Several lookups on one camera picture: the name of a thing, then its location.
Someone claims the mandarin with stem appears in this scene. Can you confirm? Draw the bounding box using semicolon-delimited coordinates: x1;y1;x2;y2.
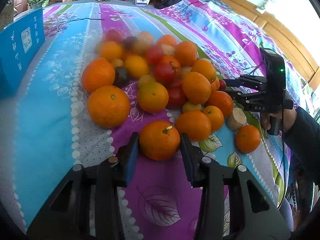
139;120;181;161

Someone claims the small red tomato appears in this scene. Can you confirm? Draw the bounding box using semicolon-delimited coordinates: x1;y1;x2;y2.
219;79;227;91

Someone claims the orange mandarin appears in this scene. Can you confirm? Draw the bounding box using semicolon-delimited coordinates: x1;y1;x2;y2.
87;86;131;128

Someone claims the person's right hand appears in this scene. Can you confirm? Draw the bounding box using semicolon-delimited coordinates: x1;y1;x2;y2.
260;106;298;133

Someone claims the cut banana piece near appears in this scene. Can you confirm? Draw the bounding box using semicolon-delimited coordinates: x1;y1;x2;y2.
226;108;247;131

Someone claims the lone right mandarin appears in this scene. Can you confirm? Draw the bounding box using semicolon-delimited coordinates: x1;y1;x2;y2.
235;125;261;154

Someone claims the wooden headboard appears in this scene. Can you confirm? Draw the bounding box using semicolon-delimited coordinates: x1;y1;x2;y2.
221;0;319;90

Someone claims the large front-left mandarin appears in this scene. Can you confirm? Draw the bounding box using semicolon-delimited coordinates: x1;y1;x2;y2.
81;57;116;93

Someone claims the dark purple plum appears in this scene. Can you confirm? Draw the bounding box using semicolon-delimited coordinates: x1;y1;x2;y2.
113;67;130;88

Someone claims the cardboard fruit box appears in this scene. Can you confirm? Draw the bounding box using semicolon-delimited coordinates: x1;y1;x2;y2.
0;9;45;99

